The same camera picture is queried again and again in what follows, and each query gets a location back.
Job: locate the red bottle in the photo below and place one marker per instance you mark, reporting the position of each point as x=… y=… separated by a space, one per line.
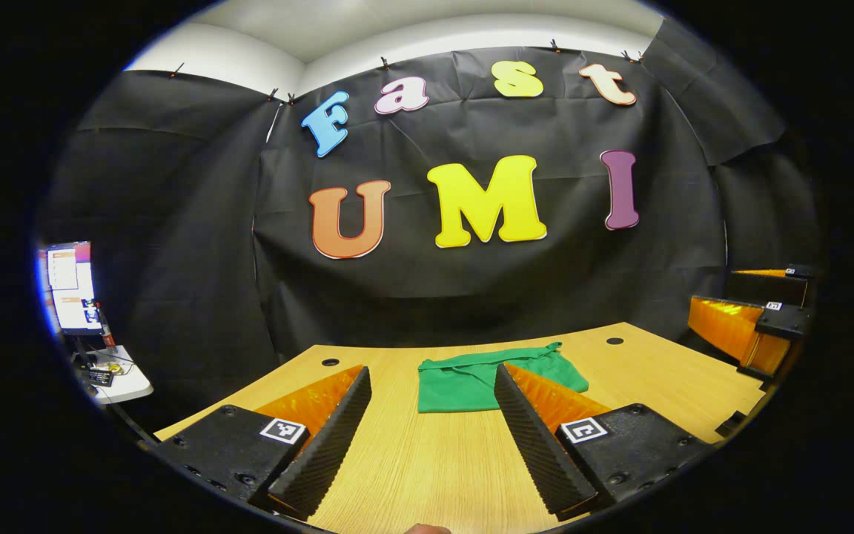
x=107 y=337

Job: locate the small black device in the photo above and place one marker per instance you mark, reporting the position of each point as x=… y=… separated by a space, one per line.
x=101 y=377

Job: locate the black backdrop cloth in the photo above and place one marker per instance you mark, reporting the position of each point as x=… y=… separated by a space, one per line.
x=471 y=297

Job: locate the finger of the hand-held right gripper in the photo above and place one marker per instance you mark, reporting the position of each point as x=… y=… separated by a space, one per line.
x=764 y=288
x=786 y=320

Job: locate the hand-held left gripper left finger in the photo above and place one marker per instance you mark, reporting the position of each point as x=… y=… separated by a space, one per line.
x=334 y=445

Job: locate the green T-shirt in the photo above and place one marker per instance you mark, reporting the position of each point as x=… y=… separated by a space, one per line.
x=457 y=386

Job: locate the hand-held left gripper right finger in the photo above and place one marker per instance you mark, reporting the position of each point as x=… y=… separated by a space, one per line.
x=534 y=452

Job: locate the white side table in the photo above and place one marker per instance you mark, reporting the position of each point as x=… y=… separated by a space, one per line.
x=130 y=382

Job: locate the computer monitor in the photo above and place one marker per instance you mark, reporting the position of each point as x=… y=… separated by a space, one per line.
x=71 y=289

